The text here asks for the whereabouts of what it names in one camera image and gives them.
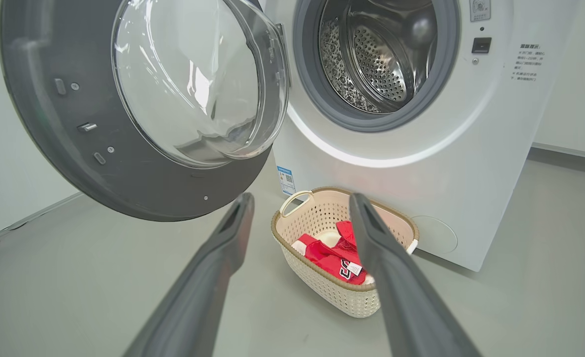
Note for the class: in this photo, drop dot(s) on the cream perforated laundry basket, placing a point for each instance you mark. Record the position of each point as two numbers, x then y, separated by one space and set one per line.
317 218

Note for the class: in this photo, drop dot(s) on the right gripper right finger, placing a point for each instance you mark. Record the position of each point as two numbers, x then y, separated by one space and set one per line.
406 307

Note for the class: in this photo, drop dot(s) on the red jersey white trim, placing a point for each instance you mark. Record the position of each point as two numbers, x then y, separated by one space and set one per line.
329 260

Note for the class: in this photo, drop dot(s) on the white partition panel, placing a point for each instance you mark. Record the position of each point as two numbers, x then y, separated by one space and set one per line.
575 89

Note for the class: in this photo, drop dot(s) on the white front-load washing machine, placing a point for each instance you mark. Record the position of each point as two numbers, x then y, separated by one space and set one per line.
471 148

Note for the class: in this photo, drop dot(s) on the blue energy label sticker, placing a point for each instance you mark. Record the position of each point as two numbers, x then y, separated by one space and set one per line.
286 181

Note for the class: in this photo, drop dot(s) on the round dark washing machine door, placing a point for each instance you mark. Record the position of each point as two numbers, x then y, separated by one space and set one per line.
133 188

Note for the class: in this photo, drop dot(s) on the small grey info sticker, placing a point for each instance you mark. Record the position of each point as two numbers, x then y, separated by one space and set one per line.
480 10

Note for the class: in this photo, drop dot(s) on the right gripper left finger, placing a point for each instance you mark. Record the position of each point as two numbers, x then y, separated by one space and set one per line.
208 287

